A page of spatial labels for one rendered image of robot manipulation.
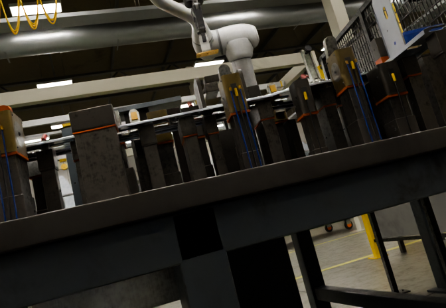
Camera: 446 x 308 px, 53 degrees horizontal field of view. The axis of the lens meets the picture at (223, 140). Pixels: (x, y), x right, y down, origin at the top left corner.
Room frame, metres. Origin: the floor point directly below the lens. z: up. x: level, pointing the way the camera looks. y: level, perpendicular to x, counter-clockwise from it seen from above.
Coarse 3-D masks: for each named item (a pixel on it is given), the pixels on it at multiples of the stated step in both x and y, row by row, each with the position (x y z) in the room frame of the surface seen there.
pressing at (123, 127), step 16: (272, 96) 1.46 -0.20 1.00; (288, 96) 1.50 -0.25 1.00; (192, 112) 1.36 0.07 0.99; (208, 112) 1.45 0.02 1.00; (224, 112) 1.52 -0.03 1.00; (128, 128) 1.40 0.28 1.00; (160, 128) 1.50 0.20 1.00; (176, 128) 1.54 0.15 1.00; (32, 144) 1.28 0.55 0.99; (48, 144) 1.34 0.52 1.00; (32, 160) 1.46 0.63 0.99
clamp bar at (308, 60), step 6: (306, 48) 1.67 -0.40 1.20; (306, 54) 1.70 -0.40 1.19; (312, 54) 1.70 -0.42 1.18; (306, 60) 1.69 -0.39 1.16; (312, 60) 1.69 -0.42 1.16; (306, 66) 1.70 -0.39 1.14; (312, 66) 1.70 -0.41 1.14; (312, 72) 1.69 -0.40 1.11; (318, 72) 1.68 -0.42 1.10; (312, 78) 1.68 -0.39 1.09; (318, 78) 1.69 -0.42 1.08
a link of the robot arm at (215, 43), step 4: (212, 32) 2.07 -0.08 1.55; (216, 32) 2.07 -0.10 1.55; (212, 36) 2.06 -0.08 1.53; (216, 36) 2.07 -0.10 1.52; (212, 40) 2.06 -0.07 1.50; (216, 40) 2.07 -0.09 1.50; (192, 44) 2.08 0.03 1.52; (196, 44) 2.04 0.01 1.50; (212, 44) 2.07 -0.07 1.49; (216, 44) 2.07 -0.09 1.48; (220, 44) 2.08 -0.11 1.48; (196, 48) 2.08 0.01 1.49; (200, 48) 2.07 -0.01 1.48; (212, 48) 2.08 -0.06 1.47; (216, 48) 2.09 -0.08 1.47; (220, 48) 2.09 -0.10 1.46; (196, 52) 2.12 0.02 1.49; (220, 52) 2.11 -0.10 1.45; (204, 56) 2.14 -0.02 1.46; (208, 56) 2.14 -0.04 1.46; (212, 56) 2.14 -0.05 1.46; (216, 56) 2.15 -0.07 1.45
